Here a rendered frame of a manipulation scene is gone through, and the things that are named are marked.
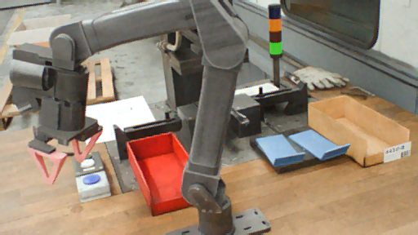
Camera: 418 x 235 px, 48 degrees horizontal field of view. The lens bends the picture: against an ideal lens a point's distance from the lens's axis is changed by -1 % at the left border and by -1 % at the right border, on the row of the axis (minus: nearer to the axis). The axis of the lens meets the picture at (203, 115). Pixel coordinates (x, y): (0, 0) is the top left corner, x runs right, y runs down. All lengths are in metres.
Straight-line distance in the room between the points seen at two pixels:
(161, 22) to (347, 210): 0.52
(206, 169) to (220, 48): 0.22
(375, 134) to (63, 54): 0.81
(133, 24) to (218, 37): 0.14
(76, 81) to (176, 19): 0.20
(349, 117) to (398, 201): 0.38
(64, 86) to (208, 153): 0.26
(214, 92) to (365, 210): 0.41
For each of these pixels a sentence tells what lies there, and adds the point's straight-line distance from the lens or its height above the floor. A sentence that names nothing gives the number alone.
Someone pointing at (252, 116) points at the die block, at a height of 0.96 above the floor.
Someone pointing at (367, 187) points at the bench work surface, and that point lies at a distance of 1.06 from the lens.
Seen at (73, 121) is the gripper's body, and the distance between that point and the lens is 0.83.
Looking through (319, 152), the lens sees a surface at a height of 0.92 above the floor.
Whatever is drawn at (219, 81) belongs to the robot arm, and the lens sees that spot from 0.73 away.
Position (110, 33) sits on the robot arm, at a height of 1.30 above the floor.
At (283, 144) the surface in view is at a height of 0.92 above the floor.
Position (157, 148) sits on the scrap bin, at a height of 0.93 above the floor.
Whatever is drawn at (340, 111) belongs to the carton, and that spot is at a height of 0.93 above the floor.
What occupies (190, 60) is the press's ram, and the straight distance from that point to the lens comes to 1.13.
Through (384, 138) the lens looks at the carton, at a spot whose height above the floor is 0.91.
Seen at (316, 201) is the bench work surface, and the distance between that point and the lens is 1.00.
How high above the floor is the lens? 1.46
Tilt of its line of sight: 24 degrees down
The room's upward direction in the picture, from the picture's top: 6 degrees counter-clockwise
